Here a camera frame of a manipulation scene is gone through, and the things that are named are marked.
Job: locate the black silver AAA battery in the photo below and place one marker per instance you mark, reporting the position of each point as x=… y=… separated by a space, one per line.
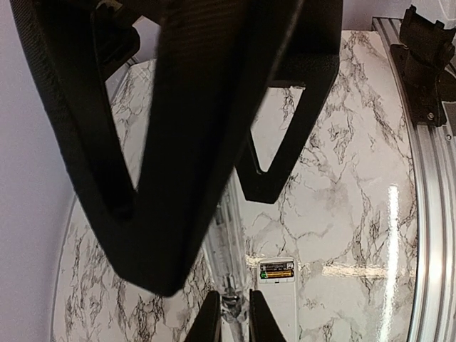
x=277 y=266

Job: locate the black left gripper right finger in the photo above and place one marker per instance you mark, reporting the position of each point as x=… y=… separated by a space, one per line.
x=262 y=324

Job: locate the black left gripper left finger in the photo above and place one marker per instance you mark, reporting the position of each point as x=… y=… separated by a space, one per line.
x=207 y=326

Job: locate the front aluminium rail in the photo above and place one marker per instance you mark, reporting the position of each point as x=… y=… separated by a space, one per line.
x=433 y=151

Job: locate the white remote control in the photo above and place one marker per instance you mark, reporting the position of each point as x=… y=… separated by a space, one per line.
x=280 y=295

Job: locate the gold green AAA battery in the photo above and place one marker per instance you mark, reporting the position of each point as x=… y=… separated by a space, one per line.
x=276 y=274

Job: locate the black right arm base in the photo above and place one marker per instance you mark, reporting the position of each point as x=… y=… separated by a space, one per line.
x=421 y=58

